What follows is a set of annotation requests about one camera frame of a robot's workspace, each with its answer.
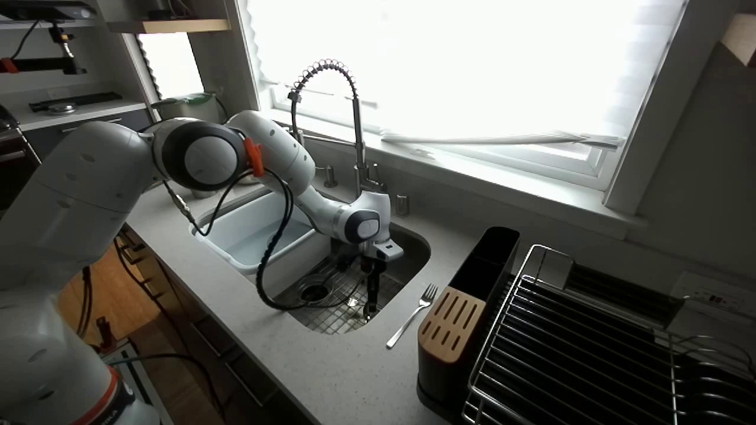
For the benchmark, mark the white pleated window blind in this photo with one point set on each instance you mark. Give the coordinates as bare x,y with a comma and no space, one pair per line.
489,63

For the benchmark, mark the white window frame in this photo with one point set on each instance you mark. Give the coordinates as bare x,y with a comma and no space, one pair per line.
669,103

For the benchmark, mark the flat black bar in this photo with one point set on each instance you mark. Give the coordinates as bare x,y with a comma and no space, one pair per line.
75,103

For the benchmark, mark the chrome spring kitchen faucet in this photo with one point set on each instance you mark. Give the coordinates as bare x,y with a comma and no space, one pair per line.
359,118

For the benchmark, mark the black red tool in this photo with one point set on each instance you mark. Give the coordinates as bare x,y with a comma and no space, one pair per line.
55,59

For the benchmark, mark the stainless steel sink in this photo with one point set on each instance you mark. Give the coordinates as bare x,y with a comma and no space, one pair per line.
415,252

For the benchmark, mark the glass lidded pot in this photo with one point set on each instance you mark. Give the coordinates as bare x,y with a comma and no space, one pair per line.
192,107

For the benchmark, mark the small chrome counter knob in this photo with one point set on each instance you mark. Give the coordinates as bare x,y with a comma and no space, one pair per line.
403,203

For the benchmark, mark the silver metal fork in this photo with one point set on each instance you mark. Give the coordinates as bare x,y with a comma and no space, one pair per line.
409,320

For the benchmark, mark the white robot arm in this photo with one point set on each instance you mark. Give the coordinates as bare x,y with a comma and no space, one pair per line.
79,196

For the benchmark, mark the dark cabinet drawers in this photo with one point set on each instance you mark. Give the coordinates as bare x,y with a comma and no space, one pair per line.
227,370

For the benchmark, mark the bamboo knife block insert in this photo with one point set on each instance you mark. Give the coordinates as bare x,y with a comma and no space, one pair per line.
453,324

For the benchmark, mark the wooden shelf board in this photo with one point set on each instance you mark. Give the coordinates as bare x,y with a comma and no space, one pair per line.
186,24

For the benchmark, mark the black dish drying rack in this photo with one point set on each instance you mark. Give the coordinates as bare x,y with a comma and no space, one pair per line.
582,356

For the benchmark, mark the white plastic tub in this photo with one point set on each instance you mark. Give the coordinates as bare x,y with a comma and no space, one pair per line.
251,228

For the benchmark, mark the round sink drain strainer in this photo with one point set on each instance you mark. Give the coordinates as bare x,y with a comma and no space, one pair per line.
316,291

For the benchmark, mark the chrome soap dispenser pump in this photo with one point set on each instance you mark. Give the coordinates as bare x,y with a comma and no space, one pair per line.
329,175

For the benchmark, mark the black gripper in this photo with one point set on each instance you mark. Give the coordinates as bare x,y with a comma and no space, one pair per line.
374,261

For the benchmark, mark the grey shelving unit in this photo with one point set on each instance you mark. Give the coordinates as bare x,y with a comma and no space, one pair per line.
79,115

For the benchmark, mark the black utensil caddy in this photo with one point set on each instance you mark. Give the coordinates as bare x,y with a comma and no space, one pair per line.
489,267

